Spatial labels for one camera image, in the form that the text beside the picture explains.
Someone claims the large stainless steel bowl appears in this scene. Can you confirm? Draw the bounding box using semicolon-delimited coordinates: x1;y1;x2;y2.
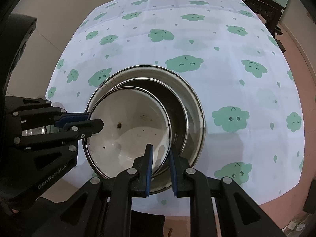
116;76;190;176

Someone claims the white enamel bowl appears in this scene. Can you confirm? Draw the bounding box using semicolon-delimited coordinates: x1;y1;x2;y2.
84;86;172;178

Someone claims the large white enamel basin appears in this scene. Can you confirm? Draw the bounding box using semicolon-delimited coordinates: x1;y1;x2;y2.
83;65;206;194

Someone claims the white green cloud tablecloth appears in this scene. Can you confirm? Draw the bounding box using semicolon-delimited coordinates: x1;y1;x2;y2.
46;0;304;204

